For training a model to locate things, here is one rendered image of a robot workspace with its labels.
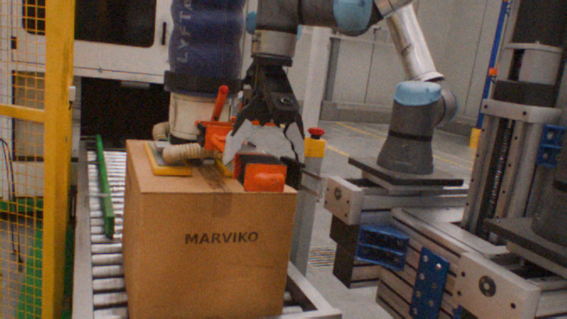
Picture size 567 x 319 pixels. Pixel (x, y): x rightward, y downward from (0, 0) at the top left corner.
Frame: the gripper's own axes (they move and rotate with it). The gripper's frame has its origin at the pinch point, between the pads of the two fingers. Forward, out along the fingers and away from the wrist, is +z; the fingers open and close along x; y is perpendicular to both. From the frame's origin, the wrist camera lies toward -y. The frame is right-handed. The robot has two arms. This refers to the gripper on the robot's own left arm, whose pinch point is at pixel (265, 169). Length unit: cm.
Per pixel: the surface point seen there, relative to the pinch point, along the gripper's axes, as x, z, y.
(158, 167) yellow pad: 13.7, 11.5, 44.0
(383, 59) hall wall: -619, -51, 928
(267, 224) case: -13.2, 22.7, 29.9
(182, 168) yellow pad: 7.3, 11.6, 43.9
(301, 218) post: -47, 41, 81
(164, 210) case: 13.3, 18.4, 29.6
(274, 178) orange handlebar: 0.2, 0.2, -5.7
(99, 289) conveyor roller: 27, 55, 62
